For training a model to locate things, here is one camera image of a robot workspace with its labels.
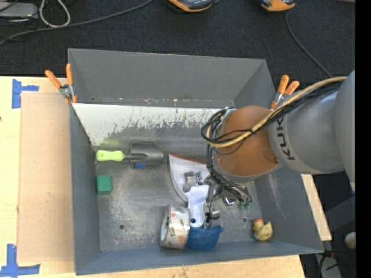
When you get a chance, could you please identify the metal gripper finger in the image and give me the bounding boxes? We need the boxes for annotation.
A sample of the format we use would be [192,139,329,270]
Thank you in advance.
[203,202,221,221]
[183,170,205,193]

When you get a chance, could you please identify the blue plastic bowl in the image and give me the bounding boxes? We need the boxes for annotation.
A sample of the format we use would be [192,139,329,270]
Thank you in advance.
[185,225,224,251]

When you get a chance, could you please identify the yellow rubber duck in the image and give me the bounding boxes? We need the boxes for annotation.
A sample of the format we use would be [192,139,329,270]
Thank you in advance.
[251,218,274,242]

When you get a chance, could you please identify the grey metal bin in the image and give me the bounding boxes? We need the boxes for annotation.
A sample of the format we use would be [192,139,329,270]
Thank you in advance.
[67,47,325,276]

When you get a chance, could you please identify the green block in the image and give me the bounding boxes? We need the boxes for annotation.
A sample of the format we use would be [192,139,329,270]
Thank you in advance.
[96,175,113,196]

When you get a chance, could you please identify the pale wood flat board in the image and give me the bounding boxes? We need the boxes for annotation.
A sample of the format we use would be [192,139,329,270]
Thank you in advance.
[16,92,77,265]

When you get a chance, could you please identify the green-handled metal scoop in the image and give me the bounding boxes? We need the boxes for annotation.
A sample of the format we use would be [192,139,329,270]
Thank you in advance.
[96,142,165,170]

